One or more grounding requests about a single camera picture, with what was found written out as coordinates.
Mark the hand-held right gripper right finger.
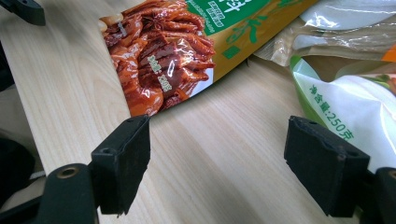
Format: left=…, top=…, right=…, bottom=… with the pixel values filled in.
left=283, top=115, right=372, bottom=217

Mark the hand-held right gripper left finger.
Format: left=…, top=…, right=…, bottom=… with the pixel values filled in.
left=91, top=115, right=151, bottom=217

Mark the snack packet with red meat print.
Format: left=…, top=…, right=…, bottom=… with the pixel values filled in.
left=98, top=0, right=319, bottom=118

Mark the white and green packet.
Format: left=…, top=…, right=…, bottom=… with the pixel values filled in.
left=289, top=55, right=396, bottom=174

